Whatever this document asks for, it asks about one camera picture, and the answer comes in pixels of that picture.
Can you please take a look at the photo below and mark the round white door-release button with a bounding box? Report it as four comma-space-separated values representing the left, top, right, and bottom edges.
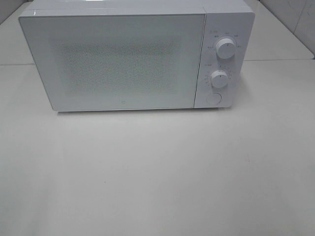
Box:
206, 92, 222, 107

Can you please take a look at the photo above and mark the white microwave knob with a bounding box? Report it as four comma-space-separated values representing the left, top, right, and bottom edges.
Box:
210, 70, 229, 89
214, 36, 237, 59

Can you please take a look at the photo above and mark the white microwave door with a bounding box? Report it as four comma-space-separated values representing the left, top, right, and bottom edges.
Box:
19, 14, 205, 112

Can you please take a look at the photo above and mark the white microwave oven body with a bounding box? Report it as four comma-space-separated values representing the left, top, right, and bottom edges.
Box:
19, 0, 255, 111

